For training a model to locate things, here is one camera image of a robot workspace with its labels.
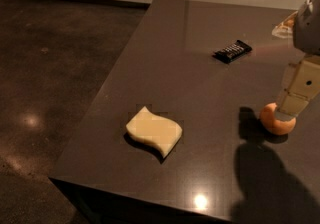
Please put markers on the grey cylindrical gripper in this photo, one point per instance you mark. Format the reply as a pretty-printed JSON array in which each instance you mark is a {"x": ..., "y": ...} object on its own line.
[{"x": 307, "y": 29}]

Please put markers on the pale yellow wavy sponge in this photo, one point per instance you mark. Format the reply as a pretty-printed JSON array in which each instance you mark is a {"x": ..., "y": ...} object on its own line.
[{"x": 155, "y": 131}]

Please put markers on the black rxbar chocolate bar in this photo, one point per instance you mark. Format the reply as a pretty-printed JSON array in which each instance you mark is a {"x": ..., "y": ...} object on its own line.
[{"x": 232, "y": 52}]

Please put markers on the orange round fruit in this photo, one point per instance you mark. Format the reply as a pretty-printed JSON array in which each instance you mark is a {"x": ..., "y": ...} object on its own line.
[{"x": 272, "y": 124}]

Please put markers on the clear plastic wrapped snack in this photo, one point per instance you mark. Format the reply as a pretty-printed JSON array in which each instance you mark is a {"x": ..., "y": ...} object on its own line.
[{"x": 284, "y": 29}]

